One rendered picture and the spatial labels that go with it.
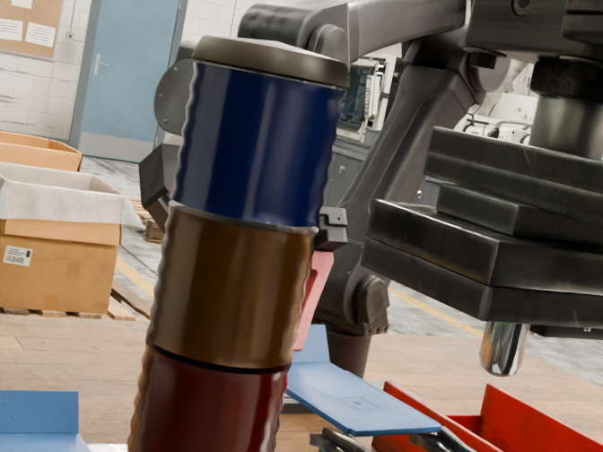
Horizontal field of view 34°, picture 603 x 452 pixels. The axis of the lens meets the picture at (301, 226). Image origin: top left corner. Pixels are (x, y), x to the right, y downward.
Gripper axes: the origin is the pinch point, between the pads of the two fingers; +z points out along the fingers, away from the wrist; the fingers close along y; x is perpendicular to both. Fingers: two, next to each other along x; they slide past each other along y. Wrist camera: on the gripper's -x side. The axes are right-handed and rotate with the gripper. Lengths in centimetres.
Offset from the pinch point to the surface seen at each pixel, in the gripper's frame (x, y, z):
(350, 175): 514, -667, -312
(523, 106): 561, -474, -308
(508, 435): 23.4, -2.9, 7.9
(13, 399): -19.5, -5.3, 3.0
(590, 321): -3.5, 31.6, 6.0
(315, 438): -5.9, 10.8, 8.4
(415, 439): 1.8, 10.9, 9.0
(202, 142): -29, 44, 5
